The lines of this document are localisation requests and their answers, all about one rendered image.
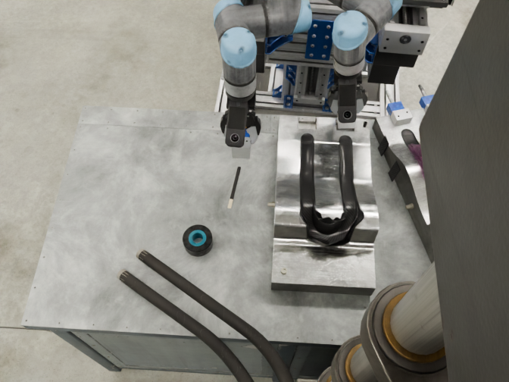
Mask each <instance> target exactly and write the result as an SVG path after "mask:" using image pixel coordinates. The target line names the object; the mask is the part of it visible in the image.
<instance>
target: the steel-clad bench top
mask: <svg viewBox="0 0 509 382"><path fill-rule="evenodd" d="M223 114H225V112H214V111H184V110H167V109H151V108H121V107H105V106H89V105H84V106H83V108H82V111H81V115H80V119H79V122H78V125H77V130H76V132H75V136H74V138H73V143H72V146H71V149H70V154H69V157H68V160H67V164H66V168H65V170H64V175H63V178H62V181H61V185H60V189H59V191H58V196H57V199H56V202H55V206H54V210H53V212H52V217H51V220H50V223H49V226H48V231H47V234H46V237H45V242H44V245H43V247H42V252H41V255H40V258H39V263H38V266H37V269H36V273H35V277H34V279H33V284H32V287H31V290H30V294H29V298H28V300H27V305H26V308H25V311H24V314H23V319H22V321H21V326H32V327H56V328H68V329H81V330H105V331H117V332H130V333H154V334H166V335H179V336H191V337H196V335H194V334H193V333H191V332H190V331H188V330H187V329H185V328H184V327H183V326H182V325H180V324H179V323H177V322H176V321H175V320H173V319H172V318H171V317H169V316H168V315H166V314H165V313H164V312H162V311H161V310H160V309H159V308H157V307H156V306H154V305H152V304H151V303H150V302H149V301H148V300H146V299H145V298H143V297H142V296H140V295H139V294H138V293H137V292H135V291H134V290H132V289H131V288H129V287H128V286H127V285H126V284H125V283H123V282H121V281H120V280H119V279H117V273H118V272H119V271H120V270H122V269H125V270H126V271H128V272H130V273H131V274H132V275H133V276H135V277H136V278H138V279H139V280H141V281H142V282H143V283H145V284H146V285H147V286H149V287H151V288H152V289H153V290H154V291H156V292H157V293H159V294H160V295H162V296H163V297H164V298H165V299H167V300H168V301H170V302H172V303H173V304H174V305H175V306H177V307H178V308H180V309H181V310H183V311H184V312H185V313H186V314H188V315H190V316H191V317H192V318H194V319H195V320H196V321H198V322H199V323H201V324H202V325H204V326H205V327H206V328H207V329H209V330H210V331H211V332H212V333H214V334H215V335H216V336H217V337H219V338H228V339H241V340H247V339H246V338H245V337H244V336H243V335H241V334H240V333H239V332H237V331H236V330H234V329H233V328H231V326H229V325H228V324H226V323H225V322H224V321H222V320H220V319H219V318H218V317H217V316H216V315H214V314H213V313H211V312H210V311H208V310H207V309H206V308H205V307H203V306H202V305H200V304H199V303H197V302H196V301H195V300H194V299H192V298H191V297H190V296H188V295H186V294H185V293H184V292H183V291H182V290H180V289H179V288H177V287H176V286H174V285H173V284H172V283H171V282H169V281H168V280H166V279H165V278H163V277H162V276H161V275H160V274H158V273H157V272H156V271H154V270H152V269H151V268H150V267H149V266H148V265H146V264H145V263H143V262H142V261H140V260H139V259H138V258H137V257H136V253H137V252H138V251H139V250H140V249H144V250H146V251H147V252H149V253H150V254H152V255H153V256H154V257H155V258H157V259H159V260H160V261H162V262H163V263H165V265H167V266H168V267H170V268H171V269H173V270H174V271H175V272H177V273H178V274H180V275H181V276H182V277H184V278H186V279H187V280H188V281H189V282H191V283H193V284H194V285H195V286H197V287H198V288H199V289H200V290H202V291H204V292H205V293H207V294H208V295H209V296H210V297H212V298H213V299H215V300H216V301H218V302H219V303H220V304H221V305H223V306H225V307H226V308H228V309H229V310H230V311H231V312H233V313H234V314H236V315H237V316H239V317H240V318H241V319H242V320H244V321H246V322H247V323H248V324H250V325H251V326H252V327H253V328H255V329H256V330H257V331H259V332H260V333H261V334H262V335H263V336H264V337H265V338H266V339H267V340H268V341H277V342H290V343H313V344H326V345H338V346H341V345H342V344H343V343H344V342H345V341H346V340H348V339H349V338H351V337H355V336H357V335H360V330H361V320H362V318H363V316H364V313H365V311H366V310H367V308H368V306H369V305H370V303H371V302H372V301H373V300H374V298H375V297H376V295H377V294H378V293H379V292H380V291H381V290H383V289H385V288H386V287H387V286H389V285H392V284H394V283H397V282H404V281H414V282H417V281H418V280H419V278H420V277H421V276H422V275H423V273H424V272H425V271H426V270H427V269H428V267H429V266H430V265H431V264H432V263H431V261H430V260H429V256H428V255H427V253H426V250H425V248H424V246H423V243H422V241H421V238H420V236H419V234H418V232H417V229H416V227H415V225H414V222H413V220H412V218H411V216H410V213H409V211H408V210H407V209H406V208H405V206H406V204H405V203H404V200H403V198H402V195H401V193H400V191H399V188H398V186H397V184H396V182H395V179H394V180H393V181H391V179H390V177H389V174H388V172H389V171H390V168H389V165H388V163H387V161H386V158H385V156H384V155H383V156H381V155H380V153H379V150H378V147H379V143H378V141H377V138H376V136H375V133H374V132H373V129H372V128H373V124H374V121H375V120H371V119H368V120H369V132H370V164H371V179H372V185H373V191H374V195H375V197H376V203H377V208H378V213H379V232H378V234H377V236H376V239H375V241H374V248H373V251H374V264H375V278H376V289H375V290H374V292H373V294H372V295H371V296H362V295H349V294H336V293H311V292H298V291H285V290H272V289H271V274H272V258H273V225H274V209H275V208H272V206H267V204H268V202H275V192H276V160H277V144H278V129H279V115H276V114H256V115H255V116H258V117H259V118H260V119H261V131H260V134H259V136H258V139H257V141H256V142H255V143H254V144H251V157H250V159H244V158H232V148H231V147H229V146H227V145H226V143H225V139H226V138H225V136H224V135H223V133H222V130H221V128H220V120H221V118H222V116H223ZM270 116H271V120H270ZM237 167H241V170H240V173H239V179H238V182H237V185H236V191H235V195H234V198H233V203H232V207H231V208H228V204H229V200H230V196H231V192H232V189H233V184H234V180H235V176H236V171H237ZM196 224H200V225H204V226H206V227H207V228H208V229H209V230H210V231H211V233H212V237H213V241H214V244H213V247H212V249H211V251H210V252H209V253H208V254H206V255H203V256H200V257H196V256H193V255H190V254H189V253H188V252H187V251H186V250H185V247H184V245H183V234H184V232H185V231H186V229H188V228H189V227H191V226H192V225H196ZM369 299H370V300H369Z"/></svg>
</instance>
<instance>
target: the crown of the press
mask: <svg viewBox="0 0 509 382"><path fill-rule="evenodd" d="M419 134H420V146H421V153H422V159H423V172H424V178H425V185H426V197H427V204H428V210H429V222H430V229H431V236H432V247H433V254H434V261H435V267H436V279H437V287H438V293H439V305H440V312H441V318H442V330H443V337H444V344H445V356H446V362H447V369H448V381H449V382H509V0H479V2H478V4H477V6H476V8H475V10H474V12H473V14H472V17H471V18H470V21H469V23H468V25H467V27H466V29H465V31H464V34H463V36H462V37H461V40H460V42H459V43H458V45H457V48H456V49H455V51H454V54H453V56H452V58H451V60H450V62H449V64H448V66H447V68H446V71H445V73H444V75H443V77H442V79H441V81H440V83H439V85H438V88H437V90H436V92H435V94H434V96H433V98H432V100H431V102H430V104H429V107H428V108H427V110H426V113H425V115H424V116H423V119H422V121H421V122H420V126H419Z"/></svg>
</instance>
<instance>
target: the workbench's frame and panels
mask: <svg viewBox="0 0 509 382"><path fill-rule="evenodd" d="M24 327H25V328H26V329H38V330H50V331H51V332H53V333H55V334H56V335H58V336H59V337H60V338H61V339H63V340H65V341H66V342H68V343H69V344H70V345H72V346H74V347H75V348H76V349H78V350H79V351H81V352H82V353H84V354H85V355H87V356H88V357H90V358H91V359H92V360H94V361H95V362H97V363H99V364H100V365H101V366H103V367H104V368H106V369H108V370H109V371H121V370H122V368H128V369H139V370H152V371H175V372H187V373H199V374H222V375H233V374H232V372H231V371H230V370H229V369H228V367H227V366H226V365H225V364H224V362H223V361H222V360H221V359H220V357H219V356H218V355H217V354H216V353H215V352H214V351H213V350H212V349H211V348H210V347H209V346H208V345H206V344H205V343H204V342H203V341H202V340H200V339H199V338H197V337H191V336H179V335H166V334H154V333H130V332H117V331H105V330H81V329H68V328H56V327H32V326H24ZM220 339H221V340H222V341H223V342H224V343H225V344H226V345H227V346H228V347H229V348H230V350H231V351H232V352H233V353H234V354H235V356H236V357H237V358H238V359H239V361H240V362H241V363H242V364H243V366H244V367H245V369H246V370H247V372H248V373H249V374H250V376H251V377H269V378H272V381H274V382H279V381H278V379H277V377H276V374H275V373H274V371H273V369H272V368H271V366H270V364H269V363H268V361H267V360H266V359H265V357H264V356H263V355H262V354H261V352H260V351H259V350H258V349H257V348H256V347H255V346H254V345H253V344H252V343H251V342H250V341H249V340H241V339H228V338H220ZM269 342H270V343H271V344H272V346H273V347H274V348H275V349H276V351H277V352H278V353H279V355H280V356H281V357H282V359H283V361H284V362H285V364H286V366H287V368H288V369H289V372H290V374H291V375H292V378H293V379H294V380H297V379H298V378H306V379H318V378H319V376H320V375H321V374H322V373H323V371H325V370H326V369H327V368H328V367H330V366H331V364H332V361H333V358H334V355H335V354H336V352H337V351H338V350H339V348H340V347H341V346H338V345H326V344H313V343H290V342H277V341H269Z"/></svg>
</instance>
